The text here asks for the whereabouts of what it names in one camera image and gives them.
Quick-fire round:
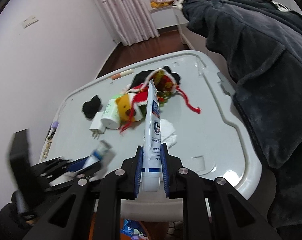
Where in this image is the white wall outlet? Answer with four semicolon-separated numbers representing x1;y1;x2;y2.
22;16;39;28

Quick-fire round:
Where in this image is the black cloth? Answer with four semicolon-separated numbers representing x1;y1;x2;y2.
130;65;182;88
82;95;101;119

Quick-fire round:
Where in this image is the red knitted christmas stocking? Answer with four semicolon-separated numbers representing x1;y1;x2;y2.
147;70;201;115

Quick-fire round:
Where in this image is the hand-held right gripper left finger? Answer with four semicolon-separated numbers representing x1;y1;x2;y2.
23;145;144;240

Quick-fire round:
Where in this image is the small blue white tube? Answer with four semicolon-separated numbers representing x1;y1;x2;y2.
83;140;113;169

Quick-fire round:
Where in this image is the beige cord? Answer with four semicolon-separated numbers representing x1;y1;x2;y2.
42;140;54;159

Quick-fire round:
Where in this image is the pale green lotion bottle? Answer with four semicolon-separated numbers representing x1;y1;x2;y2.
101;99;123;130

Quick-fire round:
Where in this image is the white stick with orange tip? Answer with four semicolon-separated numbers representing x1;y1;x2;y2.
111;69;134;80

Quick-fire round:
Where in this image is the striped white curtain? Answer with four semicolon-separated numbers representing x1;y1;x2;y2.
82;0;159;47

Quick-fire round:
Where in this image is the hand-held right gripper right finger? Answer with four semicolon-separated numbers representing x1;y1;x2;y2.
161;142;282;240

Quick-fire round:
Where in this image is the blue plastic packet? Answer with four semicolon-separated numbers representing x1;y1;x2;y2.
121;219;143;237

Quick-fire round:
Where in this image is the white crumpled tissue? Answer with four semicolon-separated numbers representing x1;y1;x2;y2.
160;119;178;147

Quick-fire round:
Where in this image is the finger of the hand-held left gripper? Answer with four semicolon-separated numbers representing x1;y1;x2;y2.
49;164;103;188
41;156;90;174

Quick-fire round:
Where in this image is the person's left forearm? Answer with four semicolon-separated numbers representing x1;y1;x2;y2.
0;191;45;240

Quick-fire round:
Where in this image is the white charger plug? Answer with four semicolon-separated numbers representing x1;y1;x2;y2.
90;112;107;140

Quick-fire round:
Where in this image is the dark fleece jacket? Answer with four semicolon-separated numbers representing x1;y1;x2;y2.
182;0;302;228

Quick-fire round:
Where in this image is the yellow bear plush toy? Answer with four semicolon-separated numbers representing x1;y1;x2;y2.
115;91;148;133

